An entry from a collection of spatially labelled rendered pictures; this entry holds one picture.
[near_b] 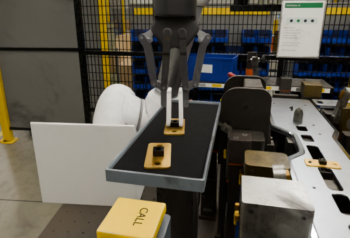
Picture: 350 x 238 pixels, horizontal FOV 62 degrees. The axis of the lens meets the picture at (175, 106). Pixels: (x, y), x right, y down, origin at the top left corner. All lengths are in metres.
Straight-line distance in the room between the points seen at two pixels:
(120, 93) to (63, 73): 2.09
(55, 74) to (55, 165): 2.25
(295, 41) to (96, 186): 1.29
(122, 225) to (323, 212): 0.45
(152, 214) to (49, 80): 3.08
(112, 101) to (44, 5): 2.19
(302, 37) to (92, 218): 1.39
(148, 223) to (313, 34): 1.59
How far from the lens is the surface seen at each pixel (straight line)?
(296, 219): 0.47
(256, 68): 1.21
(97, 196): 1.15
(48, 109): 3.47
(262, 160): 0.64
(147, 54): 0.53
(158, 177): 0.40
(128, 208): 0.35
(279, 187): 0.50
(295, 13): 1.78
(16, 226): 2.40
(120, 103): 1.20
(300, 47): 1.79
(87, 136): 1.04
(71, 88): 3.28
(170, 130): 0.54
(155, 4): 0.52
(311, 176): 0.79
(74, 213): 1.15
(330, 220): 0.66
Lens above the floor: 1.37
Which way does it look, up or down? 17 degrees down
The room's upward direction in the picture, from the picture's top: straight up
